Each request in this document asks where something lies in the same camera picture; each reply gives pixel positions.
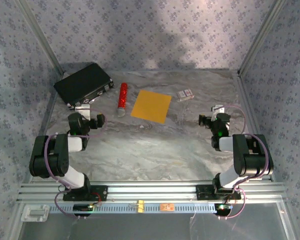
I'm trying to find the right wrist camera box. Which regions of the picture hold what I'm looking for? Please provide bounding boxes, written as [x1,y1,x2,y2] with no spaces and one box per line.
[210,105,226,120]

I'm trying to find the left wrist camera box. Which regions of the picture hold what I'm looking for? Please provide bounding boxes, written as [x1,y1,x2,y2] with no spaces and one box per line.
[74,104,91,118]

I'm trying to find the aluminium mounting rail beam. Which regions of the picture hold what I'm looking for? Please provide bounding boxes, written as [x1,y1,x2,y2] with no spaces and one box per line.
[16,181,287,202]

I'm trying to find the grey acrylic panel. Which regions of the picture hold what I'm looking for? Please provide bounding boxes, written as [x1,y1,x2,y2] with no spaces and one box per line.
[17,202,295,240]

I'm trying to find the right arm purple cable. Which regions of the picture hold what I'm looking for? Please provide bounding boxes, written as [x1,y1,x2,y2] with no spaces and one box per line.
[216,104,271,221]

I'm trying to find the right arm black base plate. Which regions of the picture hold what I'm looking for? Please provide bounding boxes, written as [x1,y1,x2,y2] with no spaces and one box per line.
[195,184,242,201]

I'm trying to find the yellow cloth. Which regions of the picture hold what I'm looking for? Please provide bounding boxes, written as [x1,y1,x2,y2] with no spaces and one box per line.
[130,90,172,125]

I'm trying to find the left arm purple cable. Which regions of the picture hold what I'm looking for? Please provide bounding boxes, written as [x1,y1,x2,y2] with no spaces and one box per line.
[44,107,108,221]

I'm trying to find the aluminium frame post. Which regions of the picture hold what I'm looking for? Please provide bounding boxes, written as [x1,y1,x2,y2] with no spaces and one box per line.
[237,0,288,76]
[14,0,66,77]

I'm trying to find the black hard case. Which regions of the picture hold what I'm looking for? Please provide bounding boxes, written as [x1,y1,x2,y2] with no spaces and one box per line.
[53,62,115,111]

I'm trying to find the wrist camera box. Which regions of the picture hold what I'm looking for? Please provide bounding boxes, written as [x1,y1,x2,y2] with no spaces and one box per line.
[210,105,226,120]
[74,104,91,118]

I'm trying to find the grey slotted cable duct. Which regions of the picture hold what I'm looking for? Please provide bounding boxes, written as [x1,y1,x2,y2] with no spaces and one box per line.
[48,202,220,215]

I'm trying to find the red glitter microphone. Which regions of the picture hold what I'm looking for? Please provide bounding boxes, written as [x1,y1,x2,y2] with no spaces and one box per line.
[115,82,129,118]

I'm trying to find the aluminium side rail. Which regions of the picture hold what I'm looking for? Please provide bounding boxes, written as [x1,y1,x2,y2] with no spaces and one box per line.
[236,71,275,182]
[29,74,65,183]

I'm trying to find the playing card box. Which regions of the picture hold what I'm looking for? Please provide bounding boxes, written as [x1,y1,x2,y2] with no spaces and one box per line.
[176,89,195,102]

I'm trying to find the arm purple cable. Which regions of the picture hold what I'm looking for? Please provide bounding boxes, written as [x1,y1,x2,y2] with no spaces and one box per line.
[44,107,108,221]
[216,104,271,221]

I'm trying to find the silver metal bracket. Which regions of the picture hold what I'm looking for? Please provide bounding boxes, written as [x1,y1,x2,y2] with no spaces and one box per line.
[20,204,50,223]

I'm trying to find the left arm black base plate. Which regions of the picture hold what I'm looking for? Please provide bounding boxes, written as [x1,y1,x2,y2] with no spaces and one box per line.
[62,185,109,202]

